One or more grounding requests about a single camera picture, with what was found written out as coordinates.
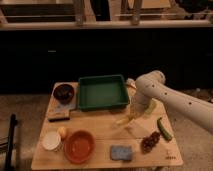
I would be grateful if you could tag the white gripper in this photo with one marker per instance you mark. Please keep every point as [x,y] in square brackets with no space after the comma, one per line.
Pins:
[136,110]

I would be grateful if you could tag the dark brown bowl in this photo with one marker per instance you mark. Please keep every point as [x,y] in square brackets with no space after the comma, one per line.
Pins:
[63,93]

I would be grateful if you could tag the blue sponge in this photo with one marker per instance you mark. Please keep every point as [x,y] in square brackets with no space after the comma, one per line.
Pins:
[120,152]

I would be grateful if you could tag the white cup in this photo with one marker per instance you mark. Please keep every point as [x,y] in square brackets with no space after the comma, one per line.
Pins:
[51,141]

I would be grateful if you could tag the red bowl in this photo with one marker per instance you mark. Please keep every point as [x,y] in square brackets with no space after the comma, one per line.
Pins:
[79,146]

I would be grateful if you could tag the green plastic tray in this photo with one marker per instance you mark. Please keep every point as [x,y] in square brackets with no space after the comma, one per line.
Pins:
[102,93]

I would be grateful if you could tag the dark red grape bunch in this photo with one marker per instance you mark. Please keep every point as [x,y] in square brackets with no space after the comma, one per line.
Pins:
[148,143]

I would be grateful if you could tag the light green cup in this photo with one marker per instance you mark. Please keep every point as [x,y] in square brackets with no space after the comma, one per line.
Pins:
[150,108]

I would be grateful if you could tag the yellow banana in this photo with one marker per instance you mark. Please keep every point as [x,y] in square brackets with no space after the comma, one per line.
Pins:
[122,121]

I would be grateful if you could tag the yellow lemon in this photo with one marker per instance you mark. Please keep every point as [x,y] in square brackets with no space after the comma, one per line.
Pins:
[62,132]

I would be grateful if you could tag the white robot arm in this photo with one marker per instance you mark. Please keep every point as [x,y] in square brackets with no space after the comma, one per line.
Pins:
[152,86]

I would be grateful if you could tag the wooden cutting board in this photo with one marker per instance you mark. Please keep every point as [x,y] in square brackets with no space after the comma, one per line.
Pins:
[58,112]

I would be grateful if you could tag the black chair frame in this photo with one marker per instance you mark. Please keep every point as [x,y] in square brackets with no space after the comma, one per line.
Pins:
[9,143]

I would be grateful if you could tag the green cucumber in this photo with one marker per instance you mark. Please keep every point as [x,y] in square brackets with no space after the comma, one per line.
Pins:
[163,131]

